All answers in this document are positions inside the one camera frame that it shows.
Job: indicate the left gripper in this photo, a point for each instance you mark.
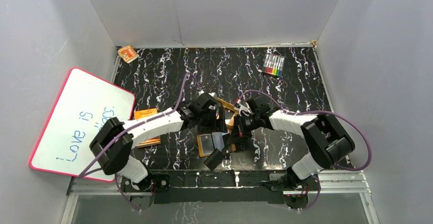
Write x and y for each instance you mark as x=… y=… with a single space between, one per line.
x=214 y=131

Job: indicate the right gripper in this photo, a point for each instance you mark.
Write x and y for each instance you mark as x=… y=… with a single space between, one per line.
x=239 y=130

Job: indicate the orange leather card holder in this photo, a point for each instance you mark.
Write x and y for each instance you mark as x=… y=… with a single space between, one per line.
x=219 y=140

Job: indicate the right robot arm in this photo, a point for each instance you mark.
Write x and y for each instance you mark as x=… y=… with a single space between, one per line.
x=327 y=141

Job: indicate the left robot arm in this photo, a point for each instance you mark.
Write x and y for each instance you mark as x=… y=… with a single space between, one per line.
x=113 y=143

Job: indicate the tan oval tray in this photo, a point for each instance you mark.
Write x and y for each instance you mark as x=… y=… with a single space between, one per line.
x=229 y=112

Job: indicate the pack of coloured markers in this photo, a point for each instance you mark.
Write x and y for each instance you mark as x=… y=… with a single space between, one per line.
x=273 y=65

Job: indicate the pink framed whiteboard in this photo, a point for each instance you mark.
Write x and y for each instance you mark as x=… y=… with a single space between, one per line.
x=84 y=104

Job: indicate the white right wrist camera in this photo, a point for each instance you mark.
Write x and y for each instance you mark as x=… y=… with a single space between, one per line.
x=242 y=110

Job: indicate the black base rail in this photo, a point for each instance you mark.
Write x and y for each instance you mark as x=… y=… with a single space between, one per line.
x=268 y=186

